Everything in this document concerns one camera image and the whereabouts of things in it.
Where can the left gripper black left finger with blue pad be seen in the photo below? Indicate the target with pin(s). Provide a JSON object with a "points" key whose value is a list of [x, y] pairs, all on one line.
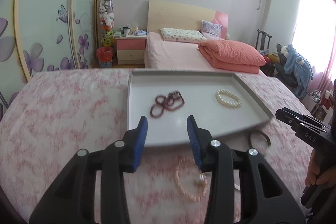
{"points": [[71, 196]]}

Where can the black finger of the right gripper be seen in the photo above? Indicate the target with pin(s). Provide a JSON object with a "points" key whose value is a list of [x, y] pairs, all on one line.
{"points": [[289, 117], [311, 120]]}

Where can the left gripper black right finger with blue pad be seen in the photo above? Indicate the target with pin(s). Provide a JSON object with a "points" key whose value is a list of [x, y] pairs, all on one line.
{"points": [[264, 198]]}

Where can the dark bangle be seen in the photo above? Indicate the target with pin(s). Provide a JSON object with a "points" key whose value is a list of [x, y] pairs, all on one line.
{"points": [[259, 140]]}

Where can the person's right hand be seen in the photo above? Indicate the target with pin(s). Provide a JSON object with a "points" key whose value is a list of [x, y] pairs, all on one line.
{"points": [[313, 171]]}

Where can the blue plush robe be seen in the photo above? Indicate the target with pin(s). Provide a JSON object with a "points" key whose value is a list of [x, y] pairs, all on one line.
{"points": [[301, 69]]}

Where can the pink window curtain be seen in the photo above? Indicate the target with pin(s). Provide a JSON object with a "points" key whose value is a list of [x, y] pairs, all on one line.
{"points": [[320, 16]]}

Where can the grey shallow cardboard tray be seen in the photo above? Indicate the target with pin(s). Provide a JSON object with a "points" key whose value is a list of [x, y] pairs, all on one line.
{"points": [[198, 90]]}

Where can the dark wooden chair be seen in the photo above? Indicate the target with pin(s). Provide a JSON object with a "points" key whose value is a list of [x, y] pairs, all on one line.
{"points": [[263, 40]]}

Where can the folded salmon duvet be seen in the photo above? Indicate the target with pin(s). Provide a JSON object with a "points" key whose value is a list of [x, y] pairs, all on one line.
{"points": [[231, 55]]}

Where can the purple patterned pillow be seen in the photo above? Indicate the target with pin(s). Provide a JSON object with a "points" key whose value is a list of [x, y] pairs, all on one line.
{"points": [[211, 30]]}

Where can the pink bed with headboard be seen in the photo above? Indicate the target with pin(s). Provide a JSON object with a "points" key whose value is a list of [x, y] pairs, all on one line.
{"points": [[160, 54]]}

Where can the bin with red bag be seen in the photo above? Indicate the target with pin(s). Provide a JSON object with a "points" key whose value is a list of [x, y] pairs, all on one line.
{"points": [[105, 57]]}

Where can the floral white pillow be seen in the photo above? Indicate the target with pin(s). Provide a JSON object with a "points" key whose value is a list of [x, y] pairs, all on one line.
{"points": [[180, 35]]}

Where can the pink beige nightstand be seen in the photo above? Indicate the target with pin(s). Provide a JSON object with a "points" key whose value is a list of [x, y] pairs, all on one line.
{"points": [[130, 50]]}

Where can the floral sliding wardrobe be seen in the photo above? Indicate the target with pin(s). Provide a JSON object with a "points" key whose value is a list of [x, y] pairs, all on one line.
{"points": [[44, 35]]}

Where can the clear tube of plush toys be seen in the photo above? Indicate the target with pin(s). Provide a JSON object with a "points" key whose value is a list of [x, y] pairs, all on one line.
{"points": [[105, 22]]}

